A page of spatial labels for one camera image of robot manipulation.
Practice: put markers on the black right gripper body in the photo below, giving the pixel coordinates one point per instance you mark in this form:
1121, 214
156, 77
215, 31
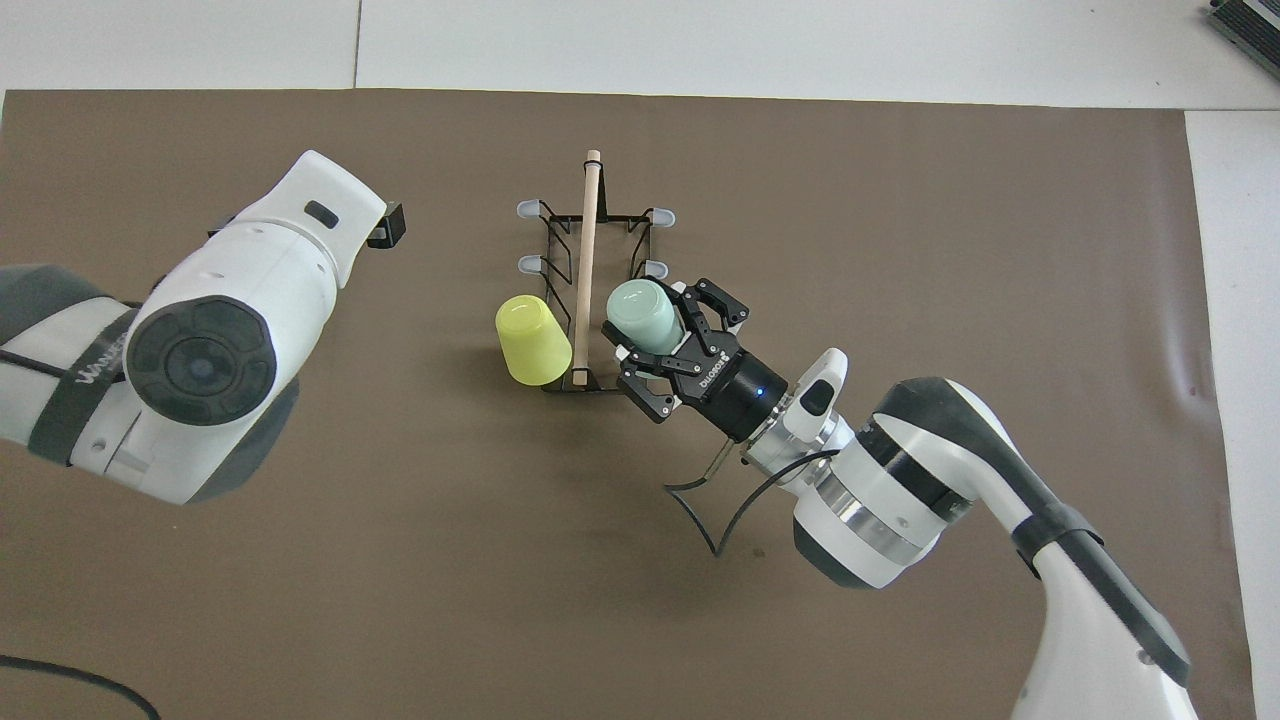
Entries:
735, 390

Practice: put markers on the pale green plastic cup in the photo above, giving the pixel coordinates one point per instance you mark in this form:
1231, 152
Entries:
645, 315

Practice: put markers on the yellow plastic cup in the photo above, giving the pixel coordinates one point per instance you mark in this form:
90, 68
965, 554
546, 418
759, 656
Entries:
532, 340

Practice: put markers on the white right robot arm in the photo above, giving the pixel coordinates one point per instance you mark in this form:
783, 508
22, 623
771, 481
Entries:
900, 500

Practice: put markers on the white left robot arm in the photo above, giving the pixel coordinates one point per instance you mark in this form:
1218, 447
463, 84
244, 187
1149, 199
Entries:
250, 290

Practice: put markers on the brown table mat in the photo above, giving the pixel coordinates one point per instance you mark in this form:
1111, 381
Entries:
400, 600

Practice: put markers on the dark ribbed device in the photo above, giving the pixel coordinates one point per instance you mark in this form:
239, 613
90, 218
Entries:
1250, 25

